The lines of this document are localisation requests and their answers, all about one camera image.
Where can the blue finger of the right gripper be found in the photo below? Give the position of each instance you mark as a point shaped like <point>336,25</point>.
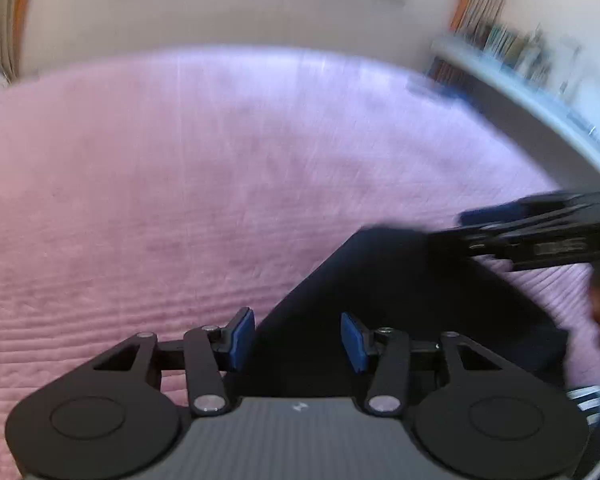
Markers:
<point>509,212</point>

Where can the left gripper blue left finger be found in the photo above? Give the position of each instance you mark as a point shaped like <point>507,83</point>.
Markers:
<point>240,334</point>

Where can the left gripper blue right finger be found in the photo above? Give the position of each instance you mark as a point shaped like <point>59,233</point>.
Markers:
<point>355,339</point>

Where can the navy hoodie with white stripes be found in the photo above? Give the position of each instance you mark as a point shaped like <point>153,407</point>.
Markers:
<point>390,276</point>

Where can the row of books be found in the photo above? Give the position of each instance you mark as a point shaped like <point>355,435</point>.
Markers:
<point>525,53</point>

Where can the black remote on bed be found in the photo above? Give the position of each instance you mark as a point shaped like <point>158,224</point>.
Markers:
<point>440,91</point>

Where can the pink quilted bedspread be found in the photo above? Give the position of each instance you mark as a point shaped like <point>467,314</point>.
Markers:
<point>165,190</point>

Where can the white wall desk shelf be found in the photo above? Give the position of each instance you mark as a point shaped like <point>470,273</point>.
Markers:
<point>559,139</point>

